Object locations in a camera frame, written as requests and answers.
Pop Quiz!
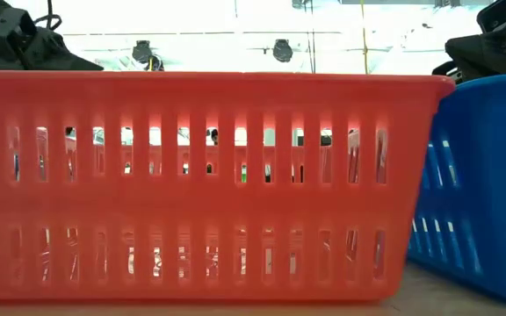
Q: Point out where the red plastic basket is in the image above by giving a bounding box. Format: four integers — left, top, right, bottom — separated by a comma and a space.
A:
0, 70, 456, 303

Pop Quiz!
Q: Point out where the yellow hanging cable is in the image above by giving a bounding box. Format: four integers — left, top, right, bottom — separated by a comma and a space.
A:
359, 0, 370, 75

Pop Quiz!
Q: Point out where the black round hanging fixture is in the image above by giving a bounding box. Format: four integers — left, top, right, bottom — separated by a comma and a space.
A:
272, 38, 294, 63
131, 39, 165, 72

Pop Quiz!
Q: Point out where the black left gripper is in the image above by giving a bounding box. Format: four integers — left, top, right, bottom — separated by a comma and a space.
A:
0, 0, 105, 71

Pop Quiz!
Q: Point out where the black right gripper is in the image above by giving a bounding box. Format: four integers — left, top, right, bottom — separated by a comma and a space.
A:
431, 0, 506, 84

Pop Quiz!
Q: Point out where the blue plastic basket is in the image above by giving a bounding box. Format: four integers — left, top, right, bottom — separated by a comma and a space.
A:
406, 73, 506, 306

